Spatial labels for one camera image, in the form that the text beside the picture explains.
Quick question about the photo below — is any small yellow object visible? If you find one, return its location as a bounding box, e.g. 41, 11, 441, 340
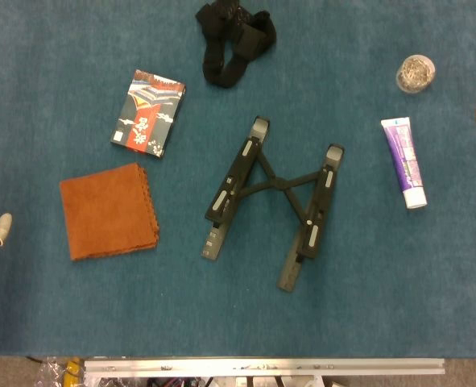
64, 357, 82, 384

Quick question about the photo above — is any teal felt table cover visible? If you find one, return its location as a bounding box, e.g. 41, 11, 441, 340
0, 0, 476, 359

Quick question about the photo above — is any clear jar of paper clips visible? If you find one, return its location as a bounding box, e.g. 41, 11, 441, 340
395, 54, 437, 95

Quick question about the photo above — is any purple white toothpaste tube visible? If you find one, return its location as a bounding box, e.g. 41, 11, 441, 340
380, 116, 428, 210

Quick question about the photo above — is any black folding laptop stand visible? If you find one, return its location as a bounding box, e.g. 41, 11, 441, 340
200, 115, 346, 292

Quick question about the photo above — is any black fabric strap bundle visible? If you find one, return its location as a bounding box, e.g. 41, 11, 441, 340
194, 0, 278, 89

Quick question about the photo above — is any aluminium profile rail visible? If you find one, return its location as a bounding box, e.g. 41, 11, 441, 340
83, 357, 446, 379

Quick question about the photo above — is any orange folded cloth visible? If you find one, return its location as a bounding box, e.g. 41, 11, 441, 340
59, 162, 160, 262

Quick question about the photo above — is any dark box with red band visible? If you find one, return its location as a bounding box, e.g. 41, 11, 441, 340
110, 69, 187, 159

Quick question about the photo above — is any clear crumpled plastic bag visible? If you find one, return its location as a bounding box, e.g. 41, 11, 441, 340
34, 356, 72, 387

